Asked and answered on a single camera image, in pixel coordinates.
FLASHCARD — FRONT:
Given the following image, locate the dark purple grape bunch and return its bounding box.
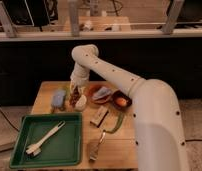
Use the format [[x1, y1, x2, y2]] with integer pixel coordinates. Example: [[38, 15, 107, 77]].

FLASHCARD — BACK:
[[69, 88, 80, 107]]

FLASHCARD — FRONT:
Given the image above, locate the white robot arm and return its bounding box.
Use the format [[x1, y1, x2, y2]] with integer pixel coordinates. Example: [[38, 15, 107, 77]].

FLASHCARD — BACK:
[[71, 44, 190, 171]]

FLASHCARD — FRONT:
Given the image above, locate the white paper cup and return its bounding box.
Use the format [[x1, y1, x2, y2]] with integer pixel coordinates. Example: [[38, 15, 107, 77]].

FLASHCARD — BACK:
[[74, 95, 87, 111]]

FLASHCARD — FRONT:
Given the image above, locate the green leafy vegetable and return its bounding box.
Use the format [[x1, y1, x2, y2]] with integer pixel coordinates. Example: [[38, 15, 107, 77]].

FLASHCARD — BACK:
[[60, 85, 70, 99]]

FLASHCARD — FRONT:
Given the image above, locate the orange red plate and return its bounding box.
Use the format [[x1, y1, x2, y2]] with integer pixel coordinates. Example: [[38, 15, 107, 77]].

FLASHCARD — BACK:
[[88, 84, 112, 104]]

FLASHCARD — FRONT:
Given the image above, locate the grey folded cloth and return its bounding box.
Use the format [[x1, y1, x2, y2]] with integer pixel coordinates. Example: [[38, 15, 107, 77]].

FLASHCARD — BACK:
[[92, 86, 112, 100]]

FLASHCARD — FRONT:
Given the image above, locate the small wooden block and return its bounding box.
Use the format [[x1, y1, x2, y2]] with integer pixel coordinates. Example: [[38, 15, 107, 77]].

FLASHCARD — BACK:
[[90, 106, 109, 127]]

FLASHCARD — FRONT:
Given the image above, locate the orange fruit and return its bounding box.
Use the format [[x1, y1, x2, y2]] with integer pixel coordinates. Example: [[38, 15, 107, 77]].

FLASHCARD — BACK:
[[115, 97, 127, 107]]

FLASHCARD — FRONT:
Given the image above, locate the dark brown bowl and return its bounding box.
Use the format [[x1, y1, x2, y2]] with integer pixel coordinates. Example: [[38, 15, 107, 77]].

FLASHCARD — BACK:
[[112, 90, 132, 110]]

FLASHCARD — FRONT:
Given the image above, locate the green chili pepper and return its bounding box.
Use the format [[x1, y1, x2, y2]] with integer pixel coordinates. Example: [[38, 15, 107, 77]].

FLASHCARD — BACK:
[[104, 113, 125, 134]]

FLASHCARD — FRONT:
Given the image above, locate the wooden table board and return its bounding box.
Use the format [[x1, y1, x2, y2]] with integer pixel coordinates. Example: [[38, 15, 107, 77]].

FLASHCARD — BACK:
[[31, 81, 138, 171]]

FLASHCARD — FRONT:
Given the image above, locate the green plastic tray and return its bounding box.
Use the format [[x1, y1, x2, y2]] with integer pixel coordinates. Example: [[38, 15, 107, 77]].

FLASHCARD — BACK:
[[9, 112, 83, 169]]

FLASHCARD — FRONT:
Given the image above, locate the metal fork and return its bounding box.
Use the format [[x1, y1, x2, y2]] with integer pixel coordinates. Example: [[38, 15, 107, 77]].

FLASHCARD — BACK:
[[89, 131, 106, 162]]

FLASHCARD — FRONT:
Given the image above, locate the black cable left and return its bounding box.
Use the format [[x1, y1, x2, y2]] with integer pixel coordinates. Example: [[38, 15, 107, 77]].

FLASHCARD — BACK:
[[0, 106, 21, 133]]

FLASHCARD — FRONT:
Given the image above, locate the black cable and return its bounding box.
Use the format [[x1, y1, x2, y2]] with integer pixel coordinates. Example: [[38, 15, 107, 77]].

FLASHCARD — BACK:
[[185, 138, 202, 144], [0, 106, 21, 133]]

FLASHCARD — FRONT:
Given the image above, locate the metal frame rail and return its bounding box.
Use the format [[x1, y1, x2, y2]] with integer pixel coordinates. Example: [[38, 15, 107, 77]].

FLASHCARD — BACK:
[[0, 0, 202, 41]]

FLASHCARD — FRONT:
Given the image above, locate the black cable right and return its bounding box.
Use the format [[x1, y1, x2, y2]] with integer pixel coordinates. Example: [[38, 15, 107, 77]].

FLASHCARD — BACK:
[[185, 138, 202, 144]]

